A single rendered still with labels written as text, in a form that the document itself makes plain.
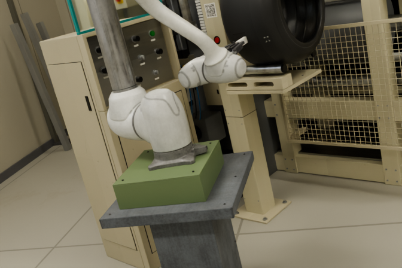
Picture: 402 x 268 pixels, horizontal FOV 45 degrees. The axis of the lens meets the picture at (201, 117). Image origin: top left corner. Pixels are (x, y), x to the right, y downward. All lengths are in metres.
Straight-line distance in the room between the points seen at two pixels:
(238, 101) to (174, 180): 1.04
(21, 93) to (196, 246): 3.79
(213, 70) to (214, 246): 0.66
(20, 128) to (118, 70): 3.45
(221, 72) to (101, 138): 0.83
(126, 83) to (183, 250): 0.68
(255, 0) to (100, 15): 0.69
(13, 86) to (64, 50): 2.91
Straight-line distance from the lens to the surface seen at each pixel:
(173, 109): 1.77
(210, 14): 2.61
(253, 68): 2.42
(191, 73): 1.92
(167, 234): 1.90
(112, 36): 1.89
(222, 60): 1.83
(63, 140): 5.28
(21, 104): 5.37
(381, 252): 2.49
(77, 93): 2.45
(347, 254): 2.49
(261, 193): 2.86
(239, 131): 2.72
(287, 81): 2.35
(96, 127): 2.43
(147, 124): 1.79
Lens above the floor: 1.38
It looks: 15 degrees down
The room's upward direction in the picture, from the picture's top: 13 degrees counter-clockwise
